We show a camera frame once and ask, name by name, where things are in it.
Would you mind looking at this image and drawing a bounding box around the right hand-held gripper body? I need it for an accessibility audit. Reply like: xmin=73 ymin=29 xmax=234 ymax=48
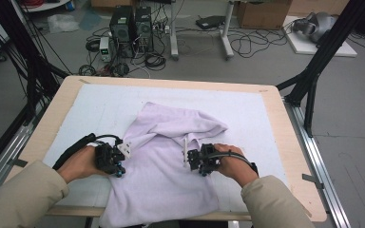
xmin=182 ymin=137 xmax=222 ymax=171

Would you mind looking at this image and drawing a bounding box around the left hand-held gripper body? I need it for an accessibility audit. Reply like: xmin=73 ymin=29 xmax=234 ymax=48
xmin=94 ymin=141 xmax=133 ymax=175

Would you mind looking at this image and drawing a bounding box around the lilac towel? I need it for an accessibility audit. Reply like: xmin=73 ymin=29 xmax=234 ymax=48
xmin=99 ymin=101 xmax=229 ymax=228

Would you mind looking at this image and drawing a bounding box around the person's right hand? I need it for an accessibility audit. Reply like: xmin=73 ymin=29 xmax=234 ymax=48
xmin=213 ymin=142 xmax=259 ymax=188

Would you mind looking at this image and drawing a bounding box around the person's left hand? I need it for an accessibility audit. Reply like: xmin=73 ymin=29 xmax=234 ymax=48
xmin=56 ymin=144 xmax=109 ymax=185

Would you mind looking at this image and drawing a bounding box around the white grid mat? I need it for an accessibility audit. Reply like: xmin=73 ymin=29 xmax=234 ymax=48
xmin=42 ymin=84 xmax=289 ymax=214

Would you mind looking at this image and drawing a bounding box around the white power supply unit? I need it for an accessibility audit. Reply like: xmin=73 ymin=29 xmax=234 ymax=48
xmin=99 ymin=36 xmax=113 ymax=64

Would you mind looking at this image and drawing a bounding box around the wide black computer tower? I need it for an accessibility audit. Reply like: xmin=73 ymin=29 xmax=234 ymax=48
xmin=108 ymin=5 xmax=137 ymax=59

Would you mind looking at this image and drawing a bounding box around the white desk leg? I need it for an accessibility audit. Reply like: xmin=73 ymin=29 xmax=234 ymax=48
xmin=168 ymin=0 xmax=181 ymax=62
xmin=220 ymin=0 xmax=236 ymax=61

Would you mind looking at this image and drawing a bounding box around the narrow black computer tower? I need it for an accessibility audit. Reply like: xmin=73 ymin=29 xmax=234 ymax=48
xmin=134 ymin=6 xmax=155 ymax=53

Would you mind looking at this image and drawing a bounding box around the white power strip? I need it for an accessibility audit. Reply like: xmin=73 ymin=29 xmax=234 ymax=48
xmin=153 ymin=24 xmax=171 ymax=34

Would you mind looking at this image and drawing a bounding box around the flat black device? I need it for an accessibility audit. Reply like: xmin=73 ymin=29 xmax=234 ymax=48
xmin=195 ymin=14 xmax=227 ymax=30

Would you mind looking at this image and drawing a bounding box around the clear plastic bag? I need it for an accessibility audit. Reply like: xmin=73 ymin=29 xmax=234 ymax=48
xmin=47 ymin=12 xmax=81 ymax=34

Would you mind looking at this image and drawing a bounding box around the white floor board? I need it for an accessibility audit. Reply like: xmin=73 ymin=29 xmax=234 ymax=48
xmin=282 ymin=15 xmax=358 ymax=58

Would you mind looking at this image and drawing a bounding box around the large cardboard box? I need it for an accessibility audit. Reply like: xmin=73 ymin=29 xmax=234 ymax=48
xmin=237 ymin=0 xmax=294 ymax=30

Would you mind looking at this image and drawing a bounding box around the white round table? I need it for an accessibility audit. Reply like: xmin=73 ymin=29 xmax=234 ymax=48
xmin=20 ymin=0 xmax=72 ymax=13

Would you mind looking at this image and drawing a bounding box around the grey robot head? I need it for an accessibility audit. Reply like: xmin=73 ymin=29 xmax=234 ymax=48
xmin=291 ymin=11 xmax=338 ymax=44

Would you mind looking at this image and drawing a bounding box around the left hand-held gripper cable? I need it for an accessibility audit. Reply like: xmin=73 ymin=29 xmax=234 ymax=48
xmin=51 ymin=132 xmax=124 ymax=171

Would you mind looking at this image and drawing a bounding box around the grey rail bracket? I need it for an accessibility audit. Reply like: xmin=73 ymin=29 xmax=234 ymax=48
xmin=301 ymin=173 xmax=325 ymax=191

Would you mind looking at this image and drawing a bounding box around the black cable bundle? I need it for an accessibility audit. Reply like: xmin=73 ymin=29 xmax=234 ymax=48
xmin=0 ymin=13 xmax=50 ymax=110

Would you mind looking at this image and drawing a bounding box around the small coiled black cable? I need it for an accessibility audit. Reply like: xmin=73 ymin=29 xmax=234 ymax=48
xmin=85 ymin=37 xmax=102 ymax=53

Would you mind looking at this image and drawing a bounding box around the tangle of black floor cables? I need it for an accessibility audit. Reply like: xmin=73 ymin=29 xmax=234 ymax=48
xmin=227 ymin=27 xmax=295 ymax=59

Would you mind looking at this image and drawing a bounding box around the black metal frame post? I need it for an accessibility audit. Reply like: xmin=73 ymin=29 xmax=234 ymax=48
xmin=276 ymin=0 xmax=365 ymax=138
xmin=0 ymin=0 xmax=71 ymax=127

